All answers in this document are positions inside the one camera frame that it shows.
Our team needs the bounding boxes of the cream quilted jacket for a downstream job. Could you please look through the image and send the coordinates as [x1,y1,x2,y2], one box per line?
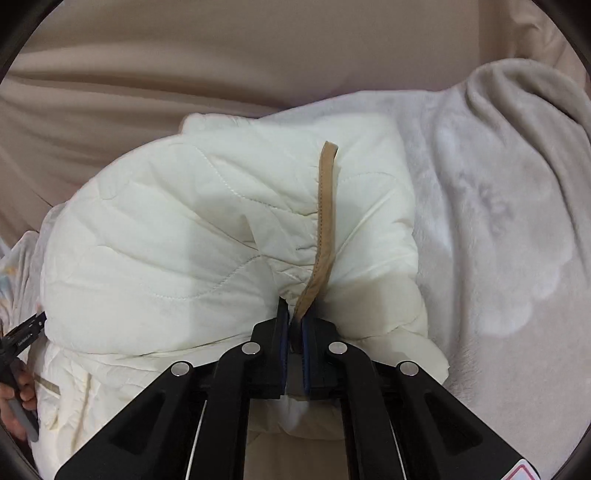
[31,113,449,479]

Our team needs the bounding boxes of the person's left hand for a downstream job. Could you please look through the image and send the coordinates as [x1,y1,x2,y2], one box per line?
[1,362,39,442]

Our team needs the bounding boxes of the beige curtain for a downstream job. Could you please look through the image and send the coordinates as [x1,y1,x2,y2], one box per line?
[1,0,589,244]

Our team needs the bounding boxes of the grey floral blanket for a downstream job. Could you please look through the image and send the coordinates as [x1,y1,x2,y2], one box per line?
[1,60,590,479]

